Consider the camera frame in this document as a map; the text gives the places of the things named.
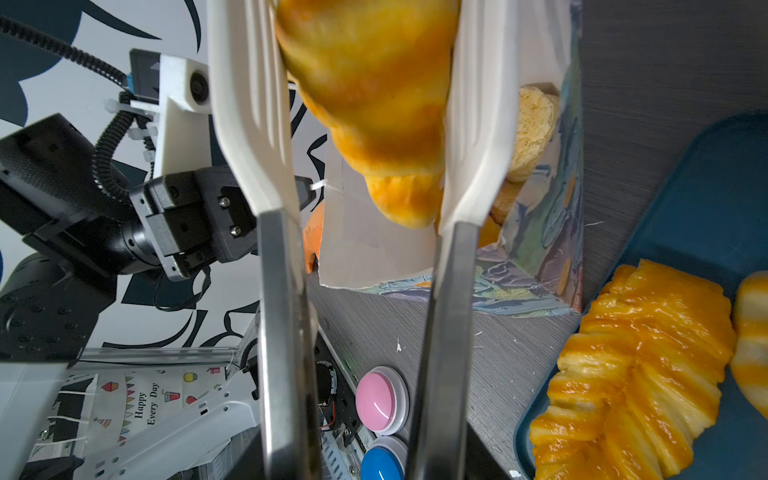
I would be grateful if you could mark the blue round button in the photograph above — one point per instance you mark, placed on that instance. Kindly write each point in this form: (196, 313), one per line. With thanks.
(385, 460)

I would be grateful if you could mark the small striped croissant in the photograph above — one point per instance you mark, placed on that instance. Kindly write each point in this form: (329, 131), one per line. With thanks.
(749, 363)

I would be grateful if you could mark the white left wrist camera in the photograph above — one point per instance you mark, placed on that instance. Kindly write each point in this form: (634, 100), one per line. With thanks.
(175, 93)

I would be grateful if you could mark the orange plush toy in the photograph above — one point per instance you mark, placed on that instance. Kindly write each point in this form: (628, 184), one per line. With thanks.
(312, 235)

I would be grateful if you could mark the white slotted cable duct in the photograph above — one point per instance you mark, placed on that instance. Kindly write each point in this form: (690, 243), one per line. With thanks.
(339, 462)

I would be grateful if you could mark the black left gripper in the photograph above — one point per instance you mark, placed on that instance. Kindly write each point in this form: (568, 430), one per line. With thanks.
(187, 221)

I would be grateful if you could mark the long braided bread loaf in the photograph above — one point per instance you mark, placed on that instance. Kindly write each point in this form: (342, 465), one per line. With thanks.
(639, 381)

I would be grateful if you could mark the large striped croissant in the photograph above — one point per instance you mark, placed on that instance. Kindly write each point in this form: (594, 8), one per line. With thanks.
(377, 75)

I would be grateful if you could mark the pink round button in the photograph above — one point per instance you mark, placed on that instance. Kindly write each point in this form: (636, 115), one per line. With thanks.
(382, 401)

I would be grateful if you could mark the ring-shaped bread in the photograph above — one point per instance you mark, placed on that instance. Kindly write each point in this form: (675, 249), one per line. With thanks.
(502, 206)

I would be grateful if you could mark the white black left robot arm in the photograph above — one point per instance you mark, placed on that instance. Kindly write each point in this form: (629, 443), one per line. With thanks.
(68, 198)

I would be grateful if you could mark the teal rectangular tray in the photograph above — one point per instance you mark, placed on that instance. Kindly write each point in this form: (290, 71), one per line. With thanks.
(709, 220)

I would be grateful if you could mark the knotted round bun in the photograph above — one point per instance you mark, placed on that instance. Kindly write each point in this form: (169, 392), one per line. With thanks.
(537, 116)

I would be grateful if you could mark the floral white paper bag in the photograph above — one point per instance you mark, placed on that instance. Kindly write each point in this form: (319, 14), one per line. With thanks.
(536, 266)

